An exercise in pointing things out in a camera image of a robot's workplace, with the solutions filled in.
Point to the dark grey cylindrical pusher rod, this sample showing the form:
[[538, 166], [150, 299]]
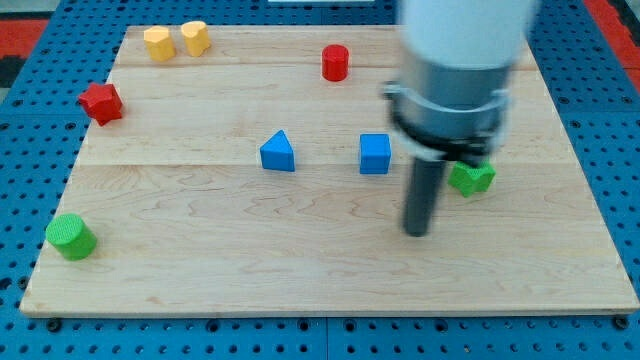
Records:
[[421, 196]]

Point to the yellow heart block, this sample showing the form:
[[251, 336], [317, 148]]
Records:
[[196, 37]]

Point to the green star block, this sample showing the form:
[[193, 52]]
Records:
[[469, 180]]

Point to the red cylinder block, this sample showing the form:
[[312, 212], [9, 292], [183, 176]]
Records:
[[335, 62]]

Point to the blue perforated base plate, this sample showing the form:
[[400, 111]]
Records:
[[42, 129]]

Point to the blue triangle block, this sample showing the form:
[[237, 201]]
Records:
[[277, 153]]

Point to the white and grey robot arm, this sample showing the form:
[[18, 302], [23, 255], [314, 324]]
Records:
[[449, 98]]

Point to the red star block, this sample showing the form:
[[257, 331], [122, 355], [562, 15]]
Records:
[[102, 103]]

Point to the yellow pentagon block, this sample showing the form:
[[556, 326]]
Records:
[[159, 43]]

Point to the light wooden board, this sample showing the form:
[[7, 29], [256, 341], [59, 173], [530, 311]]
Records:
[[190, 225]]

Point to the green cylinder block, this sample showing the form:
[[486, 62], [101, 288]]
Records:
[[71, 237]]

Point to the blue cube block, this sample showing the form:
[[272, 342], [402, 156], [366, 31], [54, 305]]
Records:
[[375, 154]]

